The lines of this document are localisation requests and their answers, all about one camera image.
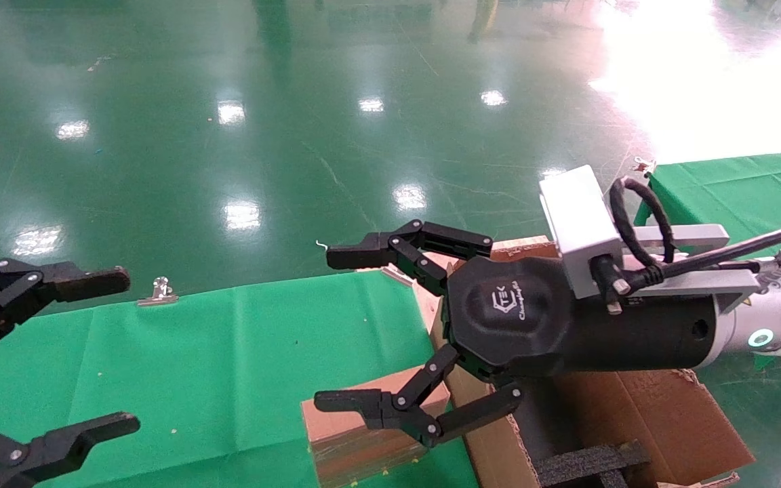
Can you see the dark grey foam insert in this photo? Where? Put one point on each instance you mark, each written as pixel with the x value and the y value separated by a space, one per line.
pixel 587 464

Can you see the large open cardboard carton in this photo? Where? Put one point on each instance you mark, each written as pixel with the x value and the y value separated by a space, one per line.
pixel 668 420

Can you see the green tablecloth with white frame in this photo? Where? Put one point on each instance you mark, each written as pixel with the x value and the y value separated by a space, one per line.
pixel 736 190

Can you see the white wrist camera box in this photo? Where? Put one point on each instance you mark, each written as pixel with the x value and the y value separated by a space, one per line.
pixel 580 224

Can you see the large green tablecloth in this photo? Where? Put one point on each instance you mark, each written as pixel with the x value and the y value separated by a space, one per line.
pixel 194 379

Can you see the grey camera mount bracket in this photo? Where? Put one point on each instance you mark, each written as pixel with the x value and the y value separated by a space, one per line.
pixel 689 237

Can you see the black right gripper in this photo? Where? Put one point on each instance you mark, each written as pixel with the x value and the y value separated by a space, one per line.
pixel 512 318

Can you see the small cardboard box with hole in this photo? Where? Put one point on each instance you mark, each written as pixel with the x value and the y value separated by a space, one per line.
pixel 343 447

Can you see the grey flat panel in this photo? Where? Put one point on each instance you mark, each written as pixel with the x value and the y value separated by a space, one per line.
pixel 546 420

